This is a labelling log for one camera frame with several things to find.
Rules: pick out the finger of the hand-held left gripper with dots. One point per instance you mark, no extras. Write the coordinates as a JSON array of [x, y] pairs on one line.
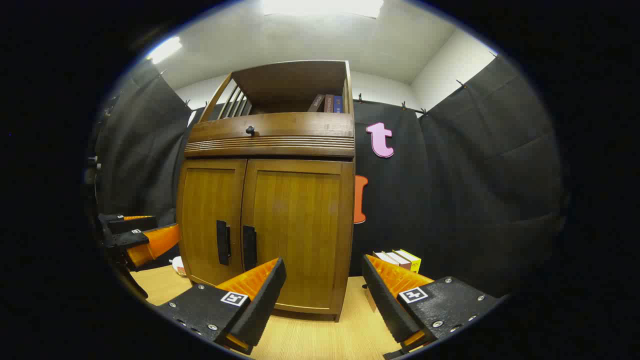
[[150, 242], [130, 224]]

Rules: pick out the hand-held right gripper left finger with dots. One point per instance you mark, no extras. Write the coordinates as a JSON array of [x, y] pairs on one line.
[[262, 305]]

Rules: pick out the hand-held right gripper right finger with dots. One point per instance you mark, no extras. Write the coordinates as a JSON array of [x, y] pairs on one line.
[[387, 305]]

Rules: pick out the wooden shoe cabinet door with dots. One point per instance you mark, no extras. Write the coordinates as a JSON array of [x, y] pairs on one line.
[[205, 215], [300, 215]]

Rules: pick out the wooden double-door shoe cabinet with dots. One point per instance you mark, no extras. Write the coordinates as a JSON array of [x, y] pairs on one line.
[[300, 82]]

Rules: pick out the small white red object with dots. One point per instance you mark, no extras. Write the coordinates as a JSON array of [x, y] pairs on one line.
[[178, 266]]

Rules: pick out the brown spine book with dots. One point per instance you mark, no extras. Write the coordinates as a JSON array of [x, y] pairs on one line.
[[397, 259]]

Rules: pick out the yellow book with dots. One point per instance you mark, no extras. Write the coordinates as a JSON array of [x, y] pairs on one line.
[[411, 260]]

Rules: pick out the black backdrop cloth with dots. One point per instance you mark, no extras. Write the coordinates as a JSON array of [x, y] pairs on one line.
[[475, 190]]

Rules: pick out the small ceiling light panel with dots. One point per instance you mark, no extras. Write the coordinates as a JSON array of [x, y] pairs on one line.
[[164, 49]]

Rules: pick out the wooden drawer with black knob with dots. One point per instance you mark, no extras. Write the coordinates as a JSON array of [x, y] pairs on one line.
[[300, 127]]

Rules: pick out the dark red book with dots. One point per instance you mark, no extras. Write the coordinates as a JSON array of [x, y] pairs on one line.
[[329, 104]]

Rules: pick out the large ceiling light panel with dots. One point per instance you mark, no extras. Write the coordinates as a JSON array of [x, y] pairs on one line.
[[320, 7]]

